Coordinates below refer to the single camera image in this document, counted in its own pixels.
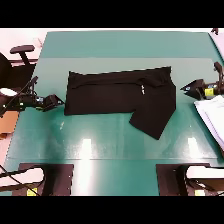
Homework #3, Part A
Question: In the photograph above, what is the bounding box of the black T-shirt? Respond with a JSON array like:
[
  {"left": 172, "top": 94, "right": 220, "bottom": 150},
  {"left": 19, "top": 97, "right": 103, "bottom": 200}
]
[{"left": 63, "top": 65, "right": 177, "bottom": 141}]

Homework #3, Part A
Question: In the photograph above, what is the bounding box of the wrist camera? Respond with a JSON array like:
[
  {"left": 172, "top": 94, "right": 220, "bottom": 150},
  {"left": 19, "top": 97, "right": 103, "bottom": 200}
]
[
  {"left": 213, "top": 61, "right": 224, "bottom": 84},
  {"left": 21, "top": 75, "right": 40, "bottom": 98}
]

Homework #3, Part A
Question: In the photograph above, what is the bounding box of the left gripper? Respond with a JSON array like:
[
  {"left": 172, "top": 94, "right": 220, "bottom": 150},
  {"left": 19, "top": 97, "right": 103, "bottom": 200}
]
[{"left": 42, "top": 94, "right": 66, "bottom": 113}]

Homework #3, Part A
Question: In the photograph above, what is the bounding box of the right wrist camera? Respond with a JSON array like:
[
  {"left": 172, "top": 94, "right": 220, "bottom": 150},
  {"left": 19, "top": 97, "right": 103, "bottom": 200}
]
[{"left": 213, "top": 61, "right": 224, "bottom": 84}]

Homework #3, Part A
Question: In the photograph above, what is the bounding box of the brown cardboard box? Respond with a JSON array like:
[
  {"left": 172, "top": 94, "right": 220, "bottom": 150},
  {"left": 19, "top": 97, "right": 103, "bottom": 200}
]
[{"left": 0, "top": 109, "right": 20, "bottom": 140}]

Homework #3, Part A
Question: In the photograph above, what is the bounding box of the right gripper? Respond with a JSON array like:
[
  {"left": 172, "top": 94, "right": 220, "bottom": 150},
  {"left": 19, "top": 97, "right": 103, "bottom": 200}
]
[{"left": 179, "top": 78, "right": 207, "bottom": 101}]

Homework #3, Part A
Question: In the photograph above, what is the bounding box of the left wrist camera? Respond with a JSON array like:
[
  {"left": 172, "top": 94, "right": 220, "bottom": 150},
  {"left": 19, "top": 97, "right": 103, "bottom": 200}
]
[{"left": 21, "top": 75, "right": 40, "bottom": 98}]

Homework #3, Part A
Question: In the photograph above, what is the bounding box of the black office chair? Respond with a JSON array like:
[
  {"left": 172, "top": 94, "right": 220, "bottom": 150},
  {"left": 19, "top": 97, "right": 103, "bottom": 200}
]
[{"left": 0, "top": 44, "right": 38, "bottom": 92}]

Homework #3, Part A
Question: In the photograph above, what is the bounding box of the white garment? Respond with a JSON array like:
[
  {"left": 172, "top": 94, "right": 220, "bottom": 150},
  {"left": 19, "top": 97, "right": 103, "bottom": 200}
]
[{"left": 193, "top": 94, "right": 224, "bottom": 152}]

